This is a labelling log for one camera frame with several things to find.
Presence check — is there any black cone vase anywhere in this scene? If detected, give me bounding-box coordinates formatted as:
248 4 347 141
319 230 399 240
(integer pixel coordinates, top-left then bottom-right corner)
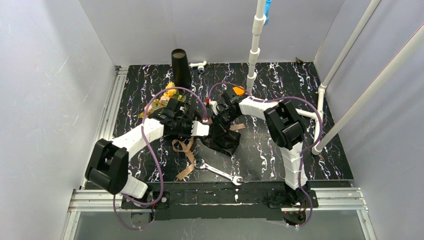
171 48 192 89

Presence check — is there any blue clip on pipe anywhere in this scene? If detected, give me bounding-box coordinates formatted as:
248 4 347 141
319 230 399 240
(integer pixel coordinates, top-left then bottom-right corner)
264 0 272 26

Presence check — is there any white pvc pipe frame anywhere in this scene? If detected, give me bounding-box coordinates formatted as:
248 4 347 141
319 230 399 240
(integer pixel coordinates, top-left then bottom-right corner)
246 0 424 156

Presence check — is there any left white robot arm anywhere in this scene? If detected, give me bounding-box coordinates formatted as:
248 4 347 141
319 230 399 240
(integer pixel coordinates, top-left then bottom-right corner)
85 98 209 199

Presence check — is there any small white pipe fitting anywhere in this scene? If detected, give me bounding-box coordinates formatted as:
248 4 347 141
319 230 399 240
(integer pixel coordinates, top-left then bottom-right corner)
188 61 207 74

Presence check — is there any tan satin ribbon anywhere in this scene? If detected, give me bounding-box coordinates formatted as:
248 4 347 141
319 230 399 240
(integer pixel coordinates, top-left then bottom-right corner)
171 123 247 182

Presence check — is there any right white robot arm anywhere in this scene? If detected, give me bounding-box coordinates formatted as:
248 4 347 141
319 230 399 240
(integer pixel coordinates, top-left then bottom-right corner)
203 89 307 190

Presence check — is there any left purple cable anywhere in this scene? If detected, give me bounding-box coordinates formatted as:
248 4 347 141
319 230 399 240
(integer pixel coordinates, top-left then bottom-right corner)
113 86 208 231

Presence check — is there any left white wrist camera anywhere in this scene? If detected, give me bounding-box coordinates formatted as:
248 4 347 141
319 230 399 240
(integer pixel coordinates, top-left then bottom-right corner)
191 120 210 137

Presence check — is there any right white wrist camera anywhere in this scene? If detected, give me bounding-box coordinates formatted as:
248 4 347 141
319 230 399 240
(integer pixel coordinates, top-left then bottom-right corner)
205 98 218 115

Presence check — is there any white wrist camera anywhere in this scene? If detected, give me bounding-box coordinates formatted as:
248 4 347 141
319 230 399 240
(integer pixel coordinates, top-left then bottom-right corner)
191 120 210 137
205 98 218 115

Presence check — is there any silver combination wrench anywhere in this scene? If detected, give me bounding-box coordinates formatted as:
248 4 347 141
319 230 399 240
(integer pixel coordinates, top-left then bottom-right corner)
194 159 243 186

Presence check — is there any orange tape measure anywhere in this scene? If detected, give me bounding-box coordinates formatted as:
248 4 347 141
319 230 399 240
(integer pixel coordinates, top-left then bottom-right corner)
232 86 246 96

